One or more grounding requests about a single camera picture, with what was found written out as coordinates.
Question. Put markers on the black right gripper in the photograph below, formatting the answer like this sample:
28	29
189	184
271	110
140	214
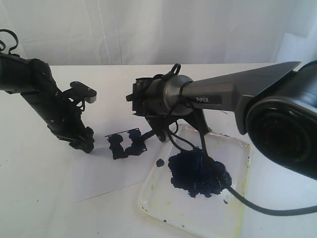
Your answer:
148	101

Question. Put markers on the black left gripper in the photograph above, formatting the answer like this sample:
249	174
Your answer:
61	115

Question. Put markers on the white paper with drawn square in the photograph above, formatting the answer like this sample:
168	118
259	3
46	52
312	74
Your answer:
97	172

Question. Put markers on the black paintbrush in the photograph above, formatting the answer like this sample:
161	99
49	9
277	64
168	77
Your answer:
143	137

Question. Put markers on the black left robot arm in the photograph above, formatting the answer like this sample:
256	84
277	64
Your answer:
18	75

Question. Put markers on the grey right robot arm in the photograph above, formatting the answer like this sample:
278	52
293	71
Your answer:
276	106

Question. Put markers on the clear plastic paint tray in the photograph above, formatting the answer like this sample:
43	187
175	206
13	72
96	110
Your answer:
217	216

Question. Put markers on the white curtain backdrop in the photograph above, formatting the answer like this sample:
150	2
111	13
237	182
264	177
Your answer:
122	32

